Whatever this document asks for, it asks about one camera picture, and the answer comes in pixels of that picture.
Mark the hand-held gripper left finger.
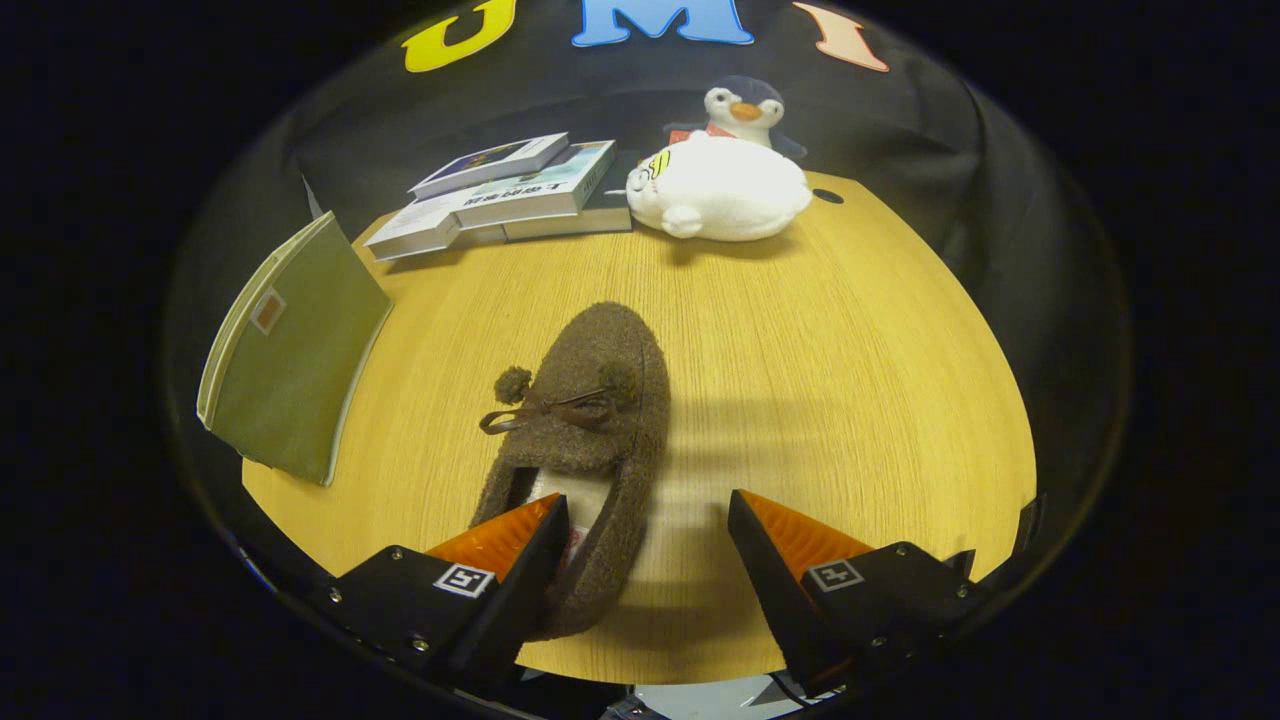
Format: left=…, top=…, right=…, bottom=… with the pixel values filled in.
left=310, top=492, right=571, bottom=693

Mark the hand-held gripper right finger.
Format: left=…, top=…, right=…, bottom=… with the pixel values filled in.
left=727, top=488, right=986, bottom=698

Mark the brown fuzzy shoe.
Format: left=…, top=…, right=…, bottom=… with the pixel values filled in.
left=470, top=302, right=672, bottom=641

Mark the green fabric storage box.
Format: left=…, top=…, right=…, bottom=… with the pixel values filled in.
left=197, top=211, right=394, bottom=487

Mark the black cover book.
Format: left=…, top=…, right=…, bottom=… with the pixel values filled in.
left=500, top=150, right=634, bottom=243

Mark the plain white book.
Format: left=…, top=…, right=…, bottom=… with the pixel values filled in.
left=363, top=195, right=464, bottom=263

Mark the white teal cover book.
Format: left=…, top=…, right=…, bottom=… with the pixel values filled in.
left=455, top=140, right=617, bottom=229

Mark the white seal plush toy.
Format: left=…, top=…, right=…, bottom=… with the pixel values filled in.
left=626, top=130, right=813, bottom=243

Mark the small blue cover book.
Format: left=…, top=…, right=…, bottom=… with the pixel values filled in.
left=408, top=132, right=571, bottom=201

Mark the penguin plush toy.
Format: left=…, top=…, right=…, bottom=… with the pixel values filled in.
left=663, top=76, right=807, bottom=161

